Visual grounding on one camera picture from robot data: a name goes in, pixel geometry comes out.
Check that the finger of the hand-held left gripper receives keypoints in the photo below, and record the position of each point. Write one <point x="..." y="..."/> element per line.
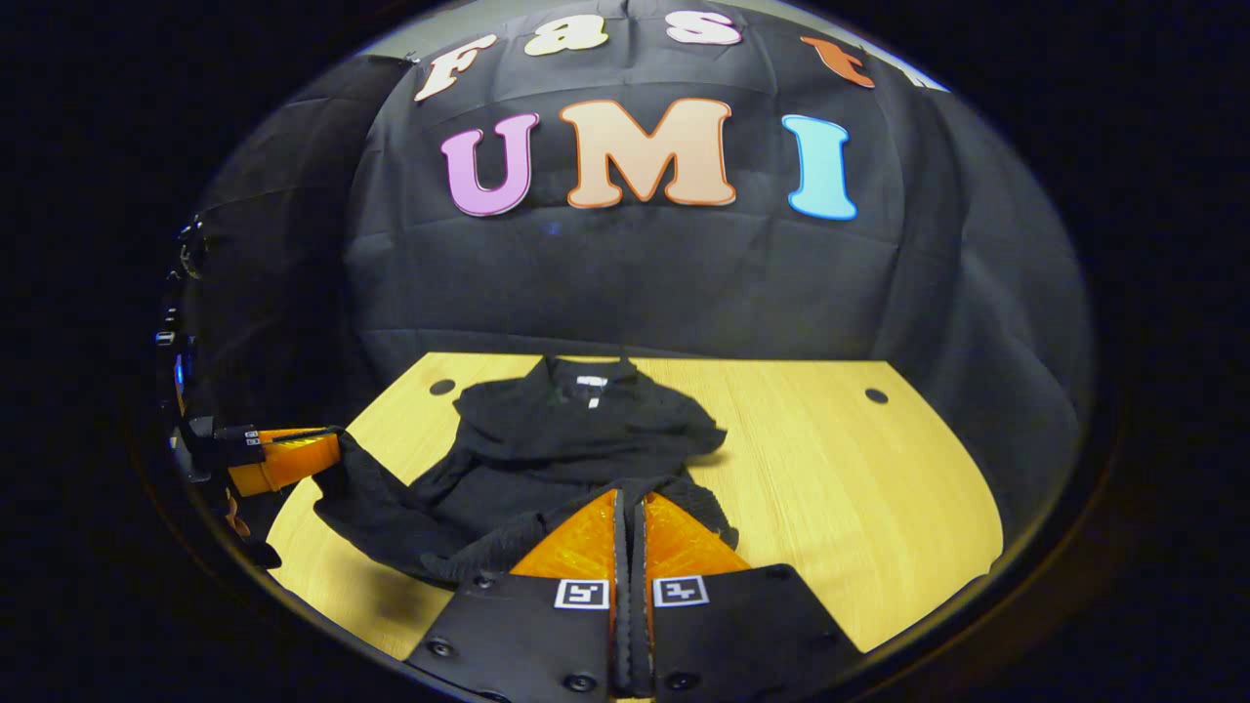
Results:
<point x="293" y="459"/>

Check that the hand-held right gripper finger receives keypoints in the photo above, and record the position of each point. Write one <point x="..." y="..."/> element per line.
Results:
<point x="641" y="625"/>
<point x="619" y="625"/>

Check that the black button jacket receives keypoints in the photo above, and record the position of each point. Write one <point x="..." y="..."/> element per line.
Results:
<point x="566" y="449"/>

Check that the black backdrop cloth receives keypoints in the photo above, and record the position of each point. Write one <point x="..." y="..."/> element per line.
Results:
<point x="684" y="283"/>

